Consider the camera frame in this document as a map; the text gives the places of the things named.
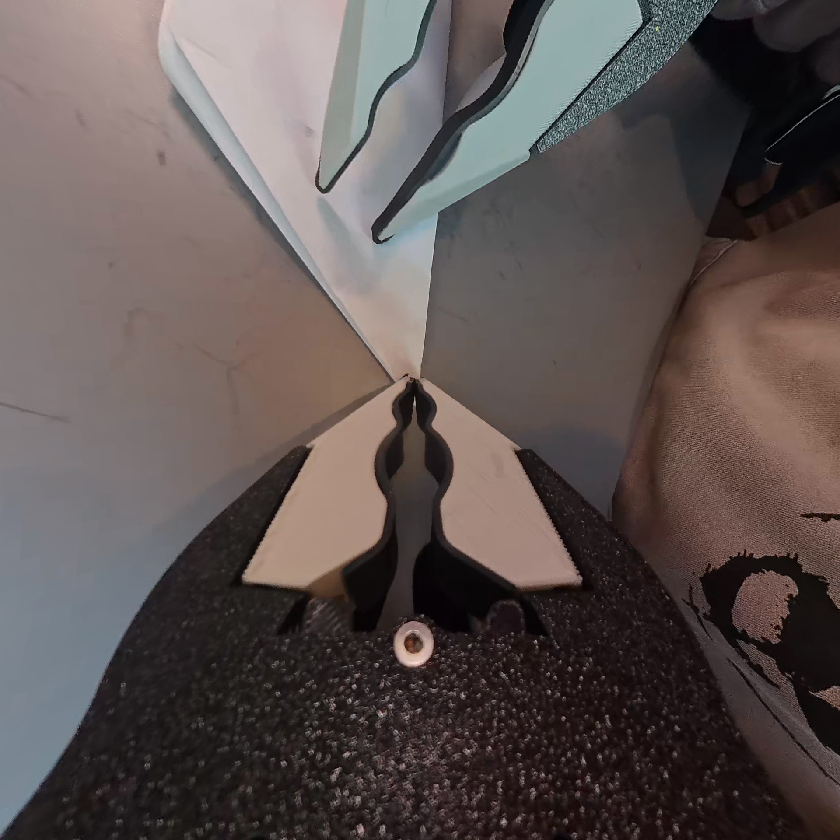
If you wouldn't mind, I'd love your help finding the white paper sheet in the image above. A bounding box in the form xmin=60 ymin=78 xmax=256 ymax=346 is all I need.
xmin=157 ymin=0 xmax=454 ymax=383

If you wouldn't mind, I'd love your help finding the grey desk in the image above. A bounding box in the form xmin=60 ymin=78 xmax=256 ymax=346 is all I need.
xmin=0 ymin=0 xmax=742 ymax=821

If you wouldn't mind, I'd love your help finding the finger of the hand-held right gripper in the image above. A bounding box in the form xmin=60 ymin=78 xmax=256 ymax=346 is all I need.
xmin=315 ymin=0 xmax=438 ymax=194
xmin=372 ymin=0 xmax=644 ymax=245

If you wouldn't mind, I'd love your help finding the beige printed hoodie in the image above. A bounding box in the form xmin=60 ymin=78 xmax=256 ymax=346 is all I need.
xmin=612 ymin=200 xmax=840 ymax=788

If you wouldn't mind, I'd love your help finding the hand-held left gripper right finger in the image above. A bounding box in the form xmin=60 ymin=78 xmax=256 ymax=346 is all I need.
xmin=413 ymin=377 xmax=584 ymax=632

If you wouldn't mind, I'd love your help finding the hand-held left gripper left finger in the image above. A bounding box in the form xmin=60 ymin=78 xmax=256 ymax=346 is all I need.
xmin=241 ymin=376 xmax=416 ymax=632

